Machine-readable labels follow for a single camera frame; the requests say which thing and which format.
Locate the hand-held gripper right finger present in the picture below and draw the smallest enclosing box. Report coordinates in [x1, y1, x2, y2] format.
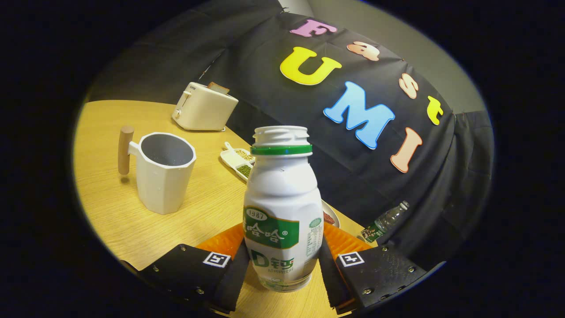
[319, 222, 446, 315]

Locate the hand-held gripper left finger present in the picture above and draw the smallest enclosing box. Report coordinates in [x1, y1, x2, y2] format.
[121, 223, 251, 315]

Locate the white cup wooden handle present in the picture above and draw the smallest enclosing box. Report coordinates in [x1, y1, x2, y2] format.
[117, 125, 197, 216]

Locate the white juice bottle green label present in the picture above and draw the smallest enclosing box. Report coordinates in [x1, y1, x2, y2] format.
[243, 125, 324, 293]

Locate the clear plastic water bottle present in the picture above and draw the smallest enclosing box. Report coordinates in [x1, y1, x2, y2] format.
[361, 201, 410, 243]

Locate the white round plate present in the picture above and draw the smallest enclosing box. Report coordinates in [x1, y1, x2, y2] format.
[321, 200, 341, 229]

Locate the wooden table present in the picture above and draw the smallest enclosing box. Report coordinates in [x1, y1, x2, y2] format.
[73, 100, 378, 318]

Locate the white divided dish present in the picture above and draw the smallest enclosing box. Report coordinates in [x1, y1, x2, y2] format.
[220, 142, 256, 182]

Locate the cream toaster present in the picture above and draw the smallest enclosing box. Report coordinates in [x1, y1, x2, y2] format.
[172, 82, 239, 132]

